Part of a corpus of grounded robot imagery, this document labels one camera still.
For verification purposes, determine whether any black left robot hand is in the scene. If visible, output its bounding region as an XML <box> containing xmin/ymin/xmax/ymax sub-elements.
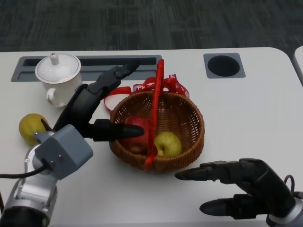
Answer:
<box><xmin>52</xmin><ymin>60</ymin><xmax>145</xmax><ymax>142</ymax></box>

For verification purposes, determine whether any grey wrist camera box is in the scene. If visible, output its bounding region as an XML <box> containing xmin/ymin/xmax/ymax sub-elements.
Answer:
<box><xmin>33</xmin><ymin>124</ymin><xmax>93</xmax><ymax>181</ymax></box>

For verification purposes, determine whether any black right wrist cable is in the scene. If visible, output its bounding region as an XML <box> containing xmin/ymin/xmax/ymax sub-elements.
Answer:
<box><xmin>283</xmin><ymin>174</ymin><xmax>303</xmax><ymax>199</ymax></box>

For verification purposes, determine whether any red apple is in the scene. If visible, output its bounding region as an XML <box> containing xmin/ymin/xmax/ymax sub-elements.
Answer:
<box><xmin>120</xmin><ymin>115</ymin><xmax>153</xmax><ymax>154</ymax></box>

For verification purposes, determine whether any red printed ribbon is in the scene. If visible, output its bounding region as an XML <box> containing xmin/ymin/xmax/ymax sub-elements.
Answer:
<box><xmin>104</xmin><ymin>73</ymin><xmax>191</xmax><ymax>113</ymax></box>

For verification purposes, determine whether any yellow green pear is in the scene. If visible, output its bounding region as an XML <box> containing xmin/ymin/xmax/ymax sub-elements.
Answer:
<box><xmin>154</xmin><ymin>131</ymin><xmax>182</xmax><ymax>157</ymax></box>
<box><xmin>18</xmin><ymin>113</ymin><xmax>49</xmax><ymax>145</ymax></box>

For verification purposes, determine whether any brown wicker basket red handle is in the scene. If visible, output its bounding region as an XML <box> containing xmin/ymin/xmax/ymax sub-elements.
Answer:
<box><xmin>109</xmin><ymin>59</ymin><xmax>205</xmax><ymax>175</ymax></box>

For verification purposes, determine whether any grey table cable tray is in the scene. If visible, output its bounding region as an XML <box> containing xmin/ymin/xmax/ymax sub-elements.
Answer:
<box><xmin>10</xmin><ymin>55</ymin><xmax>163</xmax><ymax>83</ymax></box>

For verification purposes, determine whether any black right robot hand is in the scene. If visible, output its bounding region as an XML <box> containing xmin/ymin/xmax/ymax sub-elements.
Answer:
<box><xmin>174</xmin><ymin>157</ymin><xmax>296</xmax><ymax>219</ymax></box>

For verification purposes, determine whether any white neighbouring table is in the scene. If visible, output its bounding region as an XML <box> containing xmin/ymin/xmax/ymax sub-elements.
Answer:
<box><xmin>293</xmin><ymin>44</ymin><xmax>303</xmax><ymax>87</ymax></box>

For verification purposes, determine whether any grey round table grommet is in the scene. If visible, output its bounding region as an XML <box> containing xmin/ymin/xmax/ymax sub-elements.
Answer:
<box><xmin>203</xmin><ymin>52</ymin><xmax>247</xmax><ymax>79</ymax></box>

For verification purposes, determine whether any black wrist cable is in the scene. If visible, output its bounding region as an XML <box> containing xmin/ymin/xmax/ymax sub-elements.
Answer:
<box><xmin>0</xmin><ymin>163</ymin><xmax>51</xmax><ymax>179</ymax></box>
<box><xmin>283</xmin><ymin>174</ymin><xmax>303</xmax><ymax>199</ymax></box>

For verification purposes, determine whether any white lidded teacup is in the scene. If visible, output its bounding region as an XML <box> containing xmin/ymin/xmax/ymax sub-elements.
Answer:
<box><xmin>35</xmin><ymin>53</ymin><xmax>82</xmax><ymax>108</ymax></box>

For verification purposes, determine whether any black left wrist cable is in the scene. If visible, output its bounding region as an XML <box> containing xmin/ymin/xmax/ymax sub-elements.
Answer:
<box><xmin>0</xmin><ymin>163</ymin><xmax>51</xmax><ymax>179</ymax></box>

